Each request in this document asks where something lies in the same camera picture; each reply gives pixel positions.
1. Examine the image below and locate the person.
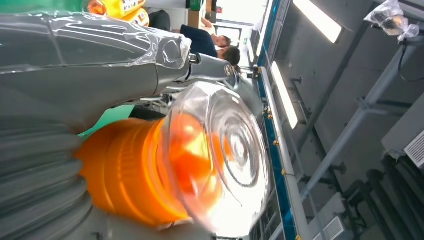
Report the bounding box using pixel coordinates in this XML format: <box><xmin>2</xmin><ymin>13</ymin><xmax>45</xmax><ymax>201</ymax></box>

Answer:
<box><xmin>180</xmin><ymin>24</ymin><xmax>232</xmax><ymax>59</ymax></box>
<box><xmin>216</xmin><ymin>46</ymin><xmax>242</xmax><ymax>73</ymax></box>

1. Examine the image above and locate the long ceiling light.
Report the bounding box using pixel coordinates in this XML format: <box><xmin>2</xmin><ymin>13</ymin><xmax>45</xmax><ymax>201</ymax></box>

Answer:
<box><xmin>270</xmin><ymin>61</ymin><xmax>299</xmax><ymax>130</ymax></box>
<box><xmin>293</xmin><ymin>0</ymin><xmax>343</xmax><ymax>45</ymax></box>

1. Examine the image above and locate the grey ceiling pipe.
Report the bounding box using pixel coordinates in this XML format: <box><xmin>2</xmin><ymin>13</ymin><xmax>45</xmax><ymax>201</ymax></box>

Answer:
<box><xmin>299</xmin><ymin>43</ymin><xmax>424</xmax><ymax>200</ymax></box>

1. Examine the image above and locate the plastic wrapped ceiling device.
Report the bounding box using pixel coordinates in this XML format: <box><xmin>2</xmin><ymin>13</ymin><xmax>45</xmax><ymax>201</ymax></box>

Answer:
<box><xmin>364</xmin><ymin>0</ymin><xmax>421</xmax><ymax>42</ymax></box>

